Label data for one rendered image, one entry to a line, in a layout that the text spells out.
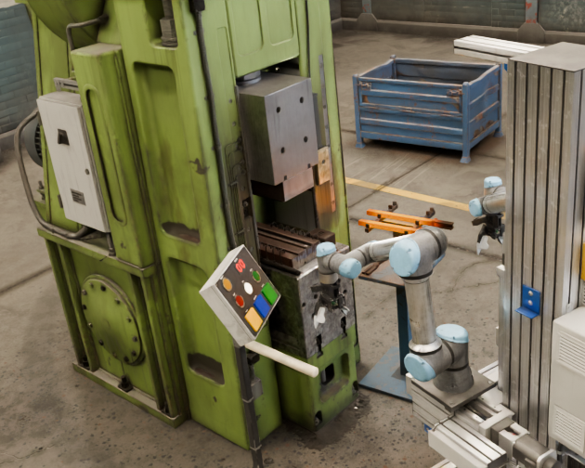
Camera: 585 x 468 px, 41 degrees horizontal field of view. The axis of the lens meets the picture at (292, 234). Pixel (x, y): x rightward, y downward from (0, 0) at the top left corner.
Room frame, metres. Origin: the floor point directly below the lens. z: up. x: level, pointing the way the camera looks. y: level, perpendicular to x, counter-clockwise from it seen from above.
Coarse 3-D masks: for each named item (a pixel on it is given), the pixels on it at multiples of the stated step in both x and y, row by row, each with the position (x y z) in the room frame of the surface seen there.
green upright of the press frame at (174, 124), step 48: (144, 0) 3.27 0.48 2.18; (144, 48) 3.30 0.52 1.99; (192, 48) 3.13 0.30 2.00; (144, 96) 3.39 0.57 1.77; (192, 96) 3.11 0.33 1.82; (144, 144) 3.37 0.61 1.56; (192, 144) 3.14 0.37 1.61; (240, 144) 3.26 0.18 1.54; (192, 192) 3.26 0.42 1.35; (240, 192) 3.23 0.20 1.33; (192, 240) 3.23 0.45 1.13; (192, 288) 3.34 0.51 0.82; (192, 336) 3.39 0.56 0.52; (192, 384) 3.35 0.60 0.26; (240, 432) 3.12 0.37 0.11
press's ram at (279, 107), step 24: (264, 72) 3.57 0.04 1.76; (240, 96) 3.28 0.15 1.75; (264, 96) 3.19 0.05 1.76; (288, 96) 3.29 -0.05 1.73; (312, 96) 3.40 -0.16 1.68; (264, 120) 3.20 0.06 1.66; (288, 120) 3.27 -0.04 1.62; (312, 120) 3.38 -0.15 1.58; (264, 144) 3.21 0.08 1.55; (288, 144) 3.26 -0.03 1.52; (312, 144) 3.37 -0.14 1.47; (264, 168) 3.22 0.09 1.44; (288, 168) 3.25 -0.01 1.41
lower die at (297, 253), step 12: (264, 228) 3.54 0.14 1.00; (276, 228) 3.54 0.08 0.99; (264, 240) 3.43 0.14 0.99; (276, 240) 3.41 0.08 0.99; (288, 240) 3.38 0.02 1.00; (312, 240) 3.36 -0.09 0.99; (264, 252) 3.34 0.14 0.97; (276, 252) 3.31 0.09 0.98; (288, 252) 3.30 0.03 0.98; (300, 252) 3.27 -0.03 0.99; (312, 252) 3.32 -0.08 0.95; (288, 264) 3.24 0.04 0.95; (300, 264) 3.26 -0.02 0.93
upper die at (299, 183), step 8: (296, 176) 3.28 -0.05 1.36; (304, 176) 3.32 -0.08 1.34; (312, 176) 3.36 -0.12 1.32; (256, 184) 3.34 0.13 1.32; (264, 184) 3.30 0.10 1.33; (280, 184) 3.23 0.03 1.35; (288, 184) 3.24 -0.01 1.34; (296, 184) 3.28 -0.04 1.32; (304, 184) 3.31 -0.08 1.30; (312, 184) 3.35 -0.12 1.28; (256, 192) 3.34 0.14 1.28; (264, 192) 3.31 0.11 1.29; (272, 192) 3.27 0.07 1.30; (280, 192) 3.23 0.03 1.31; (288, 192) 3.24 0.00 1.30; (296, 192) 3.28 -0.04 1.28; (280, 200) 3.24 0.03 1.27
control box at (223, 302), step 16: (240, 256) 2.91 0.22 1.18; (224, 272) 2.76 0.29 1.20; (240, 272) 2.84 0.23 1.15; (208, 288) 2.68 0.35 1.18; (224, 288) 2.70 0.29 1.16; (240, 288) 2.77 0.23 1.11; (256, 288) 2.85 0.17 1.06; (272, 288) 2.93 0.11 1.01; (208, 304) 2.68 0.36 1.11; (224, 304) 2.66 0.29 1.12; (224, 320) 2.66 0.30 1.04; (240, 320) 2.64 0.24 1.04; (240, 336) 2.64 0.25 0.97; (256, 336) 2.64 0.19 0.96
